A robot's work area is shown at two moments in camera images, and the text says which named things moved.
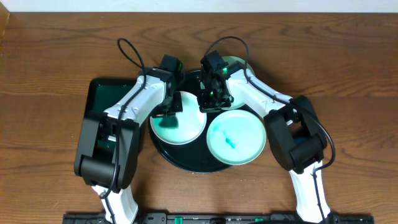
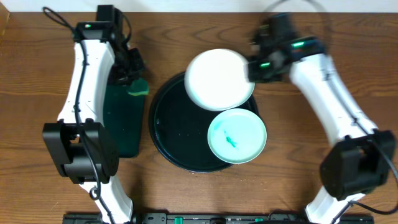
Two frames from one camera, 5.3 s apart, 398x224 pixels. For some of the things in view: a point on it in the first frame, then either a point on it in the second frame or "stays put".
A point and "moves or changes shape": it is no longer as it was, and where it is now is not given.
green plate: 236,137 stays put
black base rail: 219,218 stays put
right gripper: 205,106 to 253,78
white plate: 191,123 moves or changes shape
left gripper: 168,109 to 125,74
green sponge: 171,122 moves or changes shape
